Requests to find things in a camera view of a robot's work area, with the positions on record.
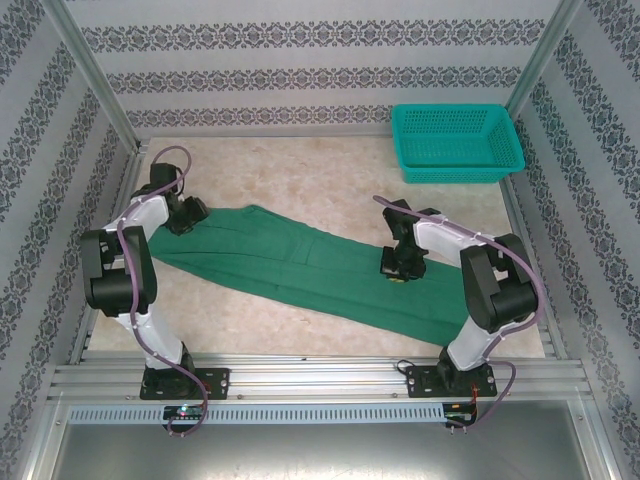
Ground green long pants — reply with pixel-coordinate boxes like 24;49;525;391
149;204;469;349

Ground teal plastic mesh basket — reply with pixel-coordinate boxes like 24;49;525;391
390;103;527;185

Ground aluminium side rail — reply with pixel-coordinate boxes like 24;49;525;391
498;177;570;360
68;143;151;365

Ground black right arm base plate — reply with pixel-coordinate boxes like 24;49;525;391
405;363;499;400

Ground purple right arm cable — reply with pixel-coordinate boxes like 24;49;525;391
373;194;546;434

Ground aluminium mounting rail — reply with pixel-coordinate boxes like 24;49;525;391
48;351;592;402

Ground slotted grey cable duct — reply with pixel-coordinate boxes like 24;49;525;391
66;403;447;426

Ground aluminium frame post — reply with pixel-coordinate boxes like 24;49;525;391
43;0;140;149
503;0;587;119

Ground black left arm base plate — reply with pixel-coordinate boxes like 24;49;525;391
139;366;232;402

